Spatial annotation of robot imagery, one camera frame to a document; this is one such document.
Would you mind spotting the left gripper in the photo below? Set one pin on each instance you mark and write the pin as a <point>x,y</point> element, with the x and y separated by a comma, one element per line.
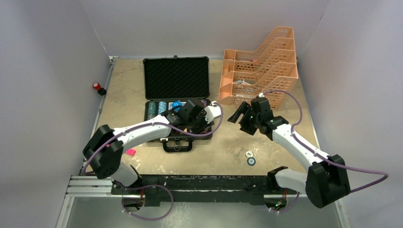
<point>205,124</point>

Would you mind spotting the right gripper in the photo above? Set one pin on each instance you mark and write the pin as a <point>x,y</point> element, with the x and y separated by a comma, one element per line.
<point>245,109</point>

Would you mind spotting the blue round button chip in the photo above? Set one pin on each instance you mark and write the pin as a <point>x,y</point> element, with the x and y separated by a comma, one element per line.
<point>182,104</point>

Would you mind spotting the blue playing card deck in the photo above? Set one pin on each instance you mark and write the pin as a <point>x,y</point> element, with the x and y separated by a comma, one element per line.
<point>175,105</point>

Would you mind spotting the white poker chip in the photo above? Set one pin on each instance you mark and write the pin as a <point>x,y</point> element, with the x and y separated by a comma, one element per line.
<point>249,154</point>

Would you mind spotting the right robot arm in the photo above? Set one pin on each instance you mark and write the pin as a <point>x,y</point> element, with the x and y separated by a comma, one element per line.
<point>324,181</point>

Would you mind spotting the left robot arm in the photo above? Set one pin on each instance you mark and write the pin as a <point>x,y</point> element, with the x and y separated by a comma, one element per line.
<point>104,149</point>

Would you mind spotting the black poker set case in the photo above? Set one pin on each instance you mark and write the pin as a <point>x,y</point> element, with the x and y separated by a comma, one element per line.
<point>172,79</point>

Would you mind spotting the teal poker chip right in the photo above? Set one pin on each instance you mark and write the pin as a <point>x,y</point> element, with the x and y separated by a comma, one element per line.
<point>251,161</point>

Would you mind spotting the orange plastic file tray rack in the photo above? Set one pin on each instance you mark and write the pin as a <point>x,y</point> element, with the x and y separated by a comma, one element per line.
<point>270,68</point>

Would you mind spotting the pink highlighter marker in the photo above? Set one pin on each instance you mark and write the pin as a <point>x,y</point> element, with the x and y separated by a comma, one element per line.
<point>131,152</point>

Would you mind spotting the red emergency button left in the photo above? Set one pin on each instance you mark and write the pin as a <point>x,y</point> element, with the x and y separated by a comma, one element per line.
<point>100,90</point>

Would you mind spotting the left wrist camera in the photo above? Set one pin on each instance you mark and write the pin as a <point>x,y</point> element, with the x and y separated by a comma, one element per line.
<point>212,111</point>

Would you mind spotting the black base frame rail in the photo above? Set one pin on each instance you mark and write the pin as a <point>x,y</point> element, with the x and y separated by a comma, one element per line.
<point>252,189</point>

